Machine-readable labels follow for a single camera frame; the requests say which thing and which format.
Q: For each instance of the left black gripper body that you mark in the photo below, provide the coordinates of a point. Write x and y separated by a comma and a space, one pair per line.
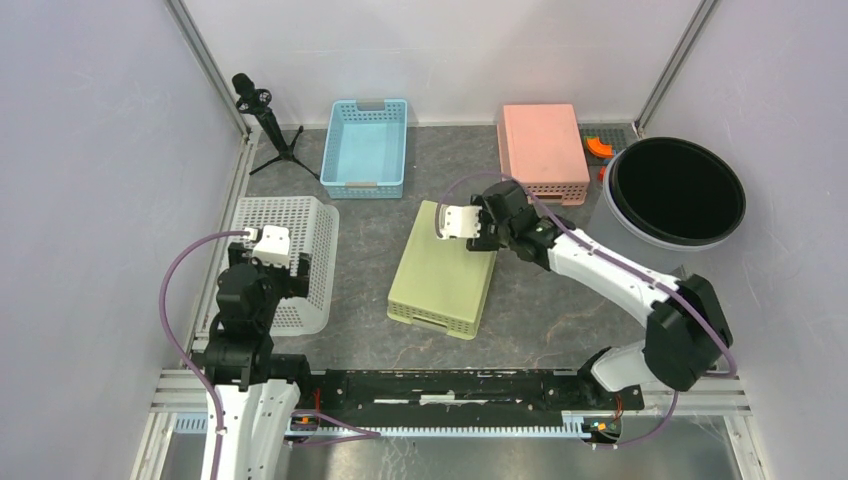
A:
279, 276

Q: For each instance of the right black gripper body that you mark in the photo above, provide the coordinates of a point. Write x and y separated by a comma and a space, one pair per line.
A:
491, 236

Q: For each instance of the large white perforated basket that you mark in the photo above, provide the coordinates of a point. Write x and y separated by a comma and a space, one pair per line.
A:
313, 229

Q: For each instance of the green plastic basket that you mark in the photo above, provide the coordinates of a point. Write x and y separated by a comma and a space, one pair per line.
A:
439, 284

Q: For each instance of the pink plastic basket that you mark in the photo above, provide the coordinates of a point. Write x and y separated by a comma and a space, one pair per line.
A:
540, 146

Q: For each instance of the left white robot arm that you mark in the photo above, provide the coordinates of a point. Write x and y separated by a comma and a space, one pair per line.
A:
254, 390

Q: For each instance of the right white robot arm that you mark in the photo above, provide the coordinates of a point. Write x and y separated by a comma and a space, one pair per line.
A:
686, 331

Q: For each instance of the dark tray with orange blocks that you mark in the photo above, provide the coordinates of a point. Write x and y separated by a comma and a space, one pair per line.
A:
603, 143

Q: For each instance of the blue plastic basket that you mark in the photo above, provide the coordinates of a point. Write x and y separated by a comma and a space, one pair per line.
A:
365, 149

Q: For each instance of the grey bin with black liner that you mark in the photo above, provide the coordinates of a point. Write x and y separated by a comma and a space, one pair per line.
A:
676, 191

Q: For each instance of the black microphone on tripod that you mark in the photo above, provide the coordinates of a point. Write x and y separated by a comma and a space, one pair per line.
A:
255, 102

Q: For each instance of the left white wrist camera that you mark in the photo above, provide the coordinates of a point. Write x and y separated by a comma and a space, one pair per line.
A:
270, 245

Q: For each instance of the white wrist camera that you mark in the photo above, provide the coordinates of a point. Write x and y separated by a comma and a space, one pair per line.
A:
270, 245
458, 222

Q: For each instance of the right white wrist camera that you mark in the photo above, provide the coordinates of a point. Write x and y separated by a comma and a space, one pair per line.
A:
458, 222

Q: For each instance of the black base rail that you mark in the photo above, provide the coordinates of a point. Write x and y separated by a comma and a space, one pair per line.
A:
461, 398

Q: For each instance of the white cable duct strip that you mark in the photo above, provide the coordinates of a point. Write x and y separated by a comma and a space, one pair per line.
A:
571, 426

